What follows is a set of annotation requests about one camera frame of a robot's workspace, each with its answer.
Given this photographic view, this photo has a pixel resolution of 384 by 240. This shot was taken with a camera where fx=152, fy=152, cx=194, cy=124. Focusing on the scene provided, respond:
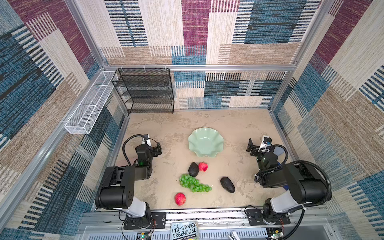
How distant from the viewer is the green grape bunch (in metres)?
0.81

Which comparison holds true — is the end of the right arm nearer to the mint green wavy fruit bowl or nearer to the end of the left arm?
the mint green wavy fruit bowl

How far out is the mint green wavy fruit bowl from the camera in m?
0.96
